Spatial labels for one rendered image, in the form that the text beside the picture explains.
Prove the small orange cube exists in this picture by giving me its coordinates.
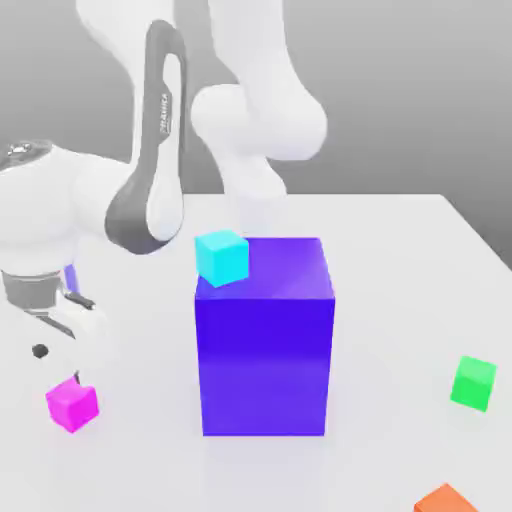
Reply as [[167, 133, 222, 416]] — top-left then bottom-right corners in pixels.
[[413, 482, 482, 512]]

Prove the small cyan cube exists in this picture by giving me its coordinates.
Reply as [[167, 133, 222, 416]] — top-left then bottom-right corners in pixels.
[[194, 228, 250, 289]]

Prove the small green cube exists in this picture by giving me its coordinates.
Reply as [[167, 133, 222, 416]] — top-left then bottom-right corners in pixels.
[[449, 354, 499, 414]]

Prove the large purple box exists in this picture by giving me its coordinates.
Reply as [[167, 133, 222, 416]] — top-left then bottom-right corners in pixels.
[[194, 236, 336, 438]]

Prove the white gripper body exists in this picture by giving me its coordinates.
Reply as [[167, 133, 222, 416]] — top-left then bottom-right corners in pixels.
[[15, 307, 116, 386]]

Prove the small magenta cube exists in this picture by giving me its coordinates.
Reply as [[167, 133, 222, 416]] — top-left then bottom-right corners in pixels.
[[44, 374, 100, 434]]

